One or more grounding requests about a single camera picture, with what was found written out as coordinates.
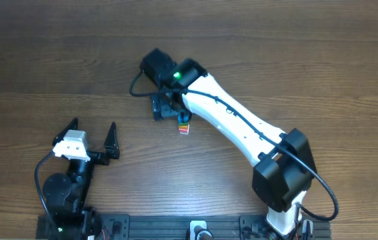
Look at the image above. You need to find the black cable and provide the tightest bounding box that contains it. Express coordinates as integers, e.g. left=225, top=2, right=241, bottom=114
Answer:
left=34, top=151, right=59, bottom=240
left=129, top=69, right=339, bottom=223

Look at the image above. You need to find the mounting rail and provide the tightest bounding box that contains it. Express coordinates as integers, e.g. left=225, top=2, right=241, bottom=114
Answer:
left=36, top=213, right=331, bottom=240

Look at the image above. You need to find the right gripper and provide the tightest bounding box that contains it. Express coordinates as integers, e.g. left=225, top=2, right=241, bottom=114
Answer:
left=151, top=94, right=180, bottom=121

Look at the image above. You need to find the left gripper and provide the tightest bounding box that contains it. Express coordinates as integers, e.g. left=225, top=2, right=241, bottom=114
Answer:
left=52, top=117, right=121, bottom=166

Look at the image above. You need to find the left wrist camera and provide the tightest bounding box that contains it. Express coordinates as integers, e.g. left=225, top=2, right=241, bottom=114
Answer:
left=52, top=129, right=90, bottom=162

